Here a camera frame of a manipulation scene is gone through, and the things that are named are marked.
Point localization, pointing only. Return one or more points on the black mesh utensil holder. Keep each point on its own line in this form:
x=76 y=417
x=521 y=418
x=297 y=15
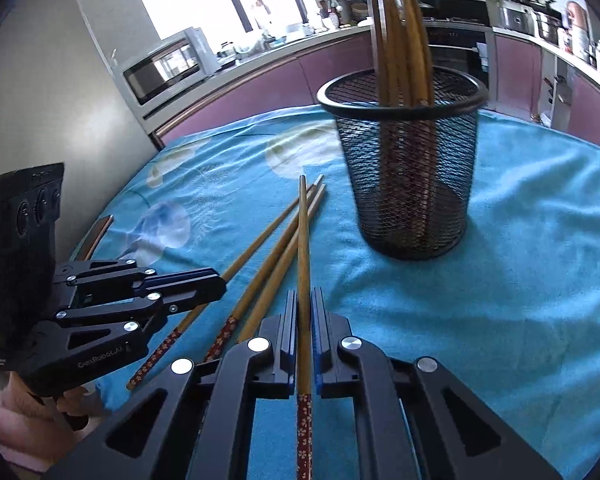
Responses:
x=430 y=185

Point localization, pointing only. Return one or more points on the white microwave oven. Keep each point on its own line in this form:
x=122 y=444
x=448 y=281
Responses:
x=160 y=67

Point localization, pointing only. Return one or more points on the grey refrigerator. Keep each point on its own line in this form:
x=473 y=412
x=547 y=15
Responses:
x=40 y=85

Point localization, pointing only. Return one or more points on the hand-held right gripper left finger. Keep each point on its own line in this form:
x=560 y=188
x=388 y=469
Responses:
x=292 y=330

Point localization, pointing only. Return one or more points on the black built-in oven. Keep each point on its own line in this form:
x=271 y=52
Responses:
x=455 y=45

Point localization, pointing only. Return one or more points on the black range hood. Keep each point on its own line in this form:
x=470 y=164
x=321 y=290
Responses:
x=450 y=5

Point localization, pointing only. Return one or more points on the pink base cabinet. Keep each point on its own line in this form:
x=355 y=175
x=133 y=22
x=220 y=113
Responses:
x=260 y=85
x=517 y=70

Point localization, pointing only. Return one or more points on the person's left hand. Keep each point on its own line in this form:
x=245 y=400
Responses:
x=10 y=410

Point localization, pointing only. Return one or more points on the steel stock pot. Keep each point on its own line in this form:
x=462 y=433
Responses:
x=549 y=27

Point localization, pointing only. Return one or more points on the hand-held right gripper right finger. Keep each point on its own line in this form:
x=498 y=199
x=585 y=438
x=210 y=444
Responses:
x=317 y=340

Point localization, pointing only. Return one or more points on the silver rice cooker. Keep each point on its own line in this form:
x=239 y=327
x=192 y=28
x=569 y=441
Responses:
x=515 y=20

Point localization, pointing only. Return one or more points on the blue floral tablecloth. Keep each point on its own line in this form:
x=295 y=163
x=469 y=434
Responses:
x=480 y=310

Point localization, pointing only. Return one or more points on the pink thermos jug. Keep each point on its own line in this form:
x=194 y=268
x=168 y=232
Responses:
x=576 y=20

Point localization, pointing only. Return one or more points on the bundle of wooden chopsticks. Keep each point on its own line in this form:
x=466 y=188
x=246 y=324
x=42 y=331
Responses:
x=410 y=35

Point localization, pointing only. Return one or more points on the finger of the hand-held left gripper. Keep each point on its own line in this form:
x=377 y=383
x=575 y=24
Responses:
x=180 y=277
x=155 y=305

